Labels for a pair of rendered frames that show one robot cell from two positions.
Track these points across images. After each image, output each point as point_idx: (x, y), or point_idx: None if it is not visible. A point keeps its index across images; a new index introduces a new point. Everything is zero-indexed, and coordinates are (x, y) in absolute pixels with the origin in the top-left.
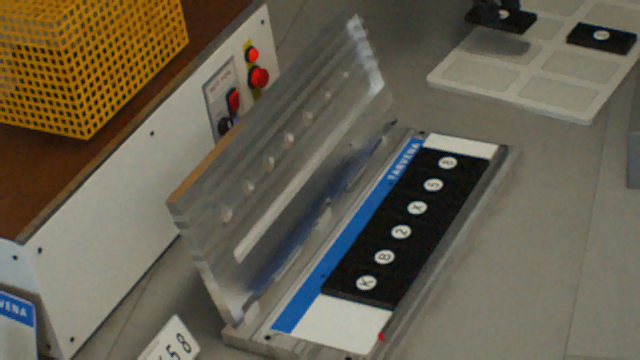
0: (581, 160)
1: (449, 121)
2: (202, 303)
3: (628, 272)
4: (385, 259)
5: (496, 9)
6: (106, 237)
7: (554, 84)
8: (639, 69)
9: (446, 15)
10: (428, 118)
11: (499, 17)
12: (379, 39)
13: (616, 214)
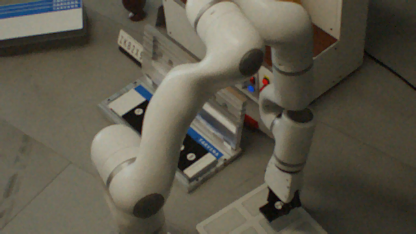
0: (173, 214)
1: (236, 179)
2: None
3: (94, 198)
4: None
5: (268, 193)
6: (189, 32)
7: (233, 225)
8: (181, 231)
9: (337, 212)
10: (244, 172)
11: (267, 197)
12: (330, 176)
13: None
